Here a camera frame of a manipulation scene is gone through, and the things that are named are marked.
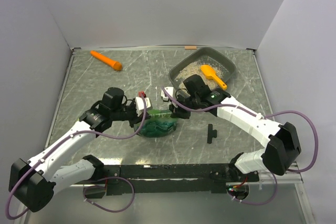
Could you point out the black base bar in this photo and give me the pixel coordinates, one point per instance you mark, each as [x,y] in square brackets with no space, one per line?
[174,178]

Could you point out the black T-shaped part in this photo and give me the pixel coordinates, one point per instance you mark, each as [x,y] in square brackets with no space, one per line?
[211,134]

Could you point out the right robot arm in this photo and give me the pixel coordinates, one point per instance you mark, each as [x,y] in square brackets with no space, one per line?
[280,143]

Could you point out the yellow plastic scoop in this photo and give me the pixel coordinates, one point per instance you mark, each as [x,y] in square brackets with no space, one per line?
[210,74]

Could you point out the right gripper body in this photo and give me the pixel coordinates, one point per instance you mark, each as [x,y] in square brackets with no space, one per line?
[190,102]

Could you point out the grey litter box tray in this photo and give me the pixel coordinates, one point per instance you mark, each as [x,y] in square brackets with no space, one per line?
[223,66]

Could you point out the orange carrot toy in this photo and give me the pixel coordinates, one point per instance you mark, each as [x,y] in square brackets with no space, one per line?
[112,63]

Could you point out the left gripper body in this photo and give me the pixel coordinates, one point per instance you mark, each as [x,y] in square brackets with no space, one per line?
[132,115]

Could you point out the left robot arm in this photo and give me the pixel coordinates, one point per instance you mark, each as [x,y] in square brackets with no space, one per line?
[34,182]

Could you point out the litter granules pile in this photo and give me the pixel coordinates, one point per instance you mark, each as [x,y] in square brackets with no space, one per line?
[195,68]

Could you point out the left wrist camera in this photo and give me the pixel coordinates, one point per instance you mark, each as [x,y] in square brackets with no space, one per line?
[142,102]

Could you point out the green litter bag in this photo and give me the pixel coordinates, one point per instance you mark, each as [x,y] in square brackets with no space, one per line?
[159,123]

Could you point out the brown tape piece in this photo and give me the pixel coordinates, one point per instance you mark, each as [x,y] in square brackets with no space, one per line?
[190,47]

